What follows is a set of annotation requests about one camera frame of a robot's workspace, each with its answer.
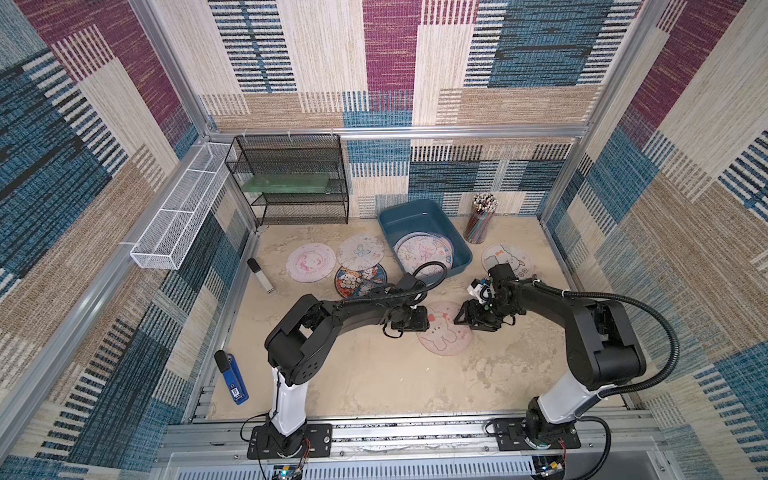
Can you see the white dog coaster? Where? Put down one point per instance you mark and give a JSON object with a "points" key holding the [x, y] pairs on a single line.
{"points": [[497, 254]]}

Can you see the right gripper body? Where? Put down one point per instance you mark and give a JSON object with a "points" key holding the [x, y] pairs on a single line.
{"points": [[480, 312]]}

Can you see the white butterfly coaster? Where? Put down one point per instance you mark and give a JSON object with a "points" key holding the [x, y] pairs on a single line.
{"points": [[360, 252]]}

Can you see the dark blue cartoon coaster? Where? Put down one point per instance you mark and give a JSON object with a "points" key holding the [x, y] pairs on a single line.
{"points": [[356, 283]]}

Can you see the teal plastic storage box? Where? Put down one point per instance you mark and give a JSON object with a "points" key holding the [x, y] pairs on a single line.
{"points": [[424, 216]]}

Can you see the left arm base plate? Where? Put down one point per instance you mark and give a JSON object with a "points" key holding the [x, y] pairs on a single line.
{"points": [[312, 440]]}

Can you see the pink kitty coaster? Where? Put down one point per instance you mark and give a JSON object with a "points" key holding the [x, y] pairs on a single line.
{"points": [[311, 263]]}

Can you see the black wire shelf rack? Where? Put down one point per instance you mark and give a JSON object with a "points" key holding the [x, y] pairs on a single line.
{"points": [[251, 155]]}

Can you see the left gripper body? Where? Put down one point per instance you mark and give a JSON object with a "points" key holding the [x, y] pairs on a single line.
{"points": [[417, 322]]}

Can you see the blue handheld device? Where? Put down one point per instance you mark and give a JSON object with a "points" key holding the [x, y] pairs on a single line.
{"points": [[228, 368]]}

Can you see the pink blossom coaster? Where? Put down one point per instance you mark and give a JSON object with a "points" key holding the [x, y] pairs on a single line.
{"points": [[417, 248]]}

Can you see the cup of colored pencils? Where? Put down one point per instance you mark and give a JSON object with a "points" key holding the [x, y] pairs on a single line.
{"points": [[483, 208]]}

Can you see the pink rabbit coaster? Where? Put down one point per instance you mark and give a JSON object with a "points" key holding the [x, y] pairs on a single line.
{"points": [[443, 337]]}

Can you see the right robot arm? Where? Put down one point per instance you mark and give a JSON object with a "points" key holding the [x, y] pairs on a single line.
{"points": [[602, 350]]}

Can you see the green board on shelf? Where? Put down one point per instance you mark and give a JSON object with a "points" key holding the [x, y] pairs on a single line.
{"points": [[287, 183]]}

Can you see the white wire mesh basket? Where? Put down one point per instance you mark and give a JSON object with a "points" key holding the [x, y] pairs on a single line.
{"points": [[166, 241]]}

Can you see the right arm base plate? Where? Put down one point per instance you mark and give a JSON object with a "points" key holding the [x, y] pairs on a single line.
{"points": [[513, 434]]}

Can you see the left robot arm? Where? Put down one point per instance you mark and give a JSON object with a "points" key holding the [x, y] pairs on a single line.
{"points": [[299, 345]]}

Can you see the white marker black cap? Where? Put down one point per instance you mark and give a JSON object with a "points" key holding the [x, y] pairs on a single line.
{"points": [[260, 276]]}

